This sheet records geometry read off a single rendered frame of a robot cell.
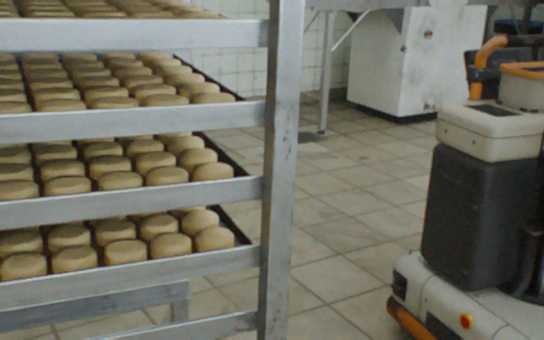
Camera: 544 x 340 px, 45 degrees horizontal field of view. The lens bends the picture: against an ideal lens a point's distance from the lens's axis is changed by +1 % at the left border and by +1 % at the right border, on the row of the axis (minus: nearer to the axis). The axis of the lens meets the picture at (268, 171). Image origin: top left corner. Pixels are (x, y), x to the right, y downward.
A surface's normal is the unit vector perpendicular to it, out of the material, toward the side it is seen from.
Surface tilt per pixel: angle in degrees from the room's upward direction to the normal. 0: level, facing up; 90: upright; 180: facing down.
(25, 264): 0
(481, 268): 90
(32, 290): 90
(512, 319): 0
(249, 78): 90
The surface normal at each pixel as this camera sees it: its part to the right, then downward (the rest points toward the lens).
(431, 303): -0.91, 0.10
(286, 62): 0.38, 0.32
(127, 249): 0.04, -0.94
